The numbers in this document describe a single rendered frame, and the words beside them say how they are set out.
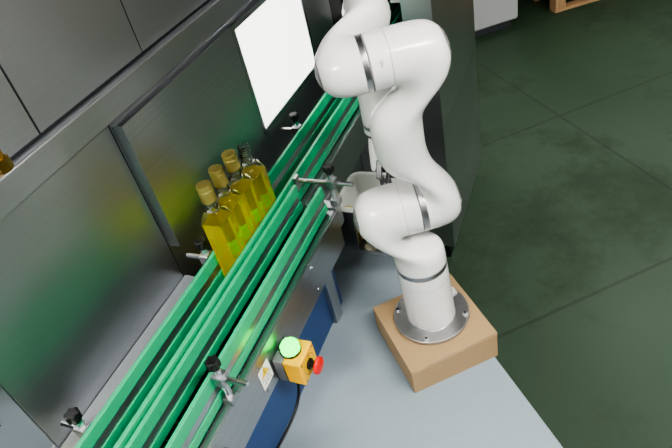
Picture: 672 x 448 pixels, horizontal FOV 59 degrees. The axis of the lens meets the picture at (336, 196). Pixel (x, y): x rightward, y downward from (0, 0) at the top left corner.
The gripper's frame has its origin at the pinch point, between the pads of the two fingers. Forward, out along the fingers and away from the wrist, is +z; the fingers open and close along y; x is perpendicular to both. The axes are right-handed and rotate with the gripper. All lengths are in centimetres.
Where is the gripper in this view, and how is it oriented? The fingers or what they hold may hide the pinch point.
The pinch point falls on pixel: (389, 178)
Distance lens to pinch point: 160.4
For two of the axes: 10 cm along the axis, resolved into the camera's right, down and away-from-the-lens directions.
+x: 9.2, 0.7, -3.8
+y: -3.4, 6.3, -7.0
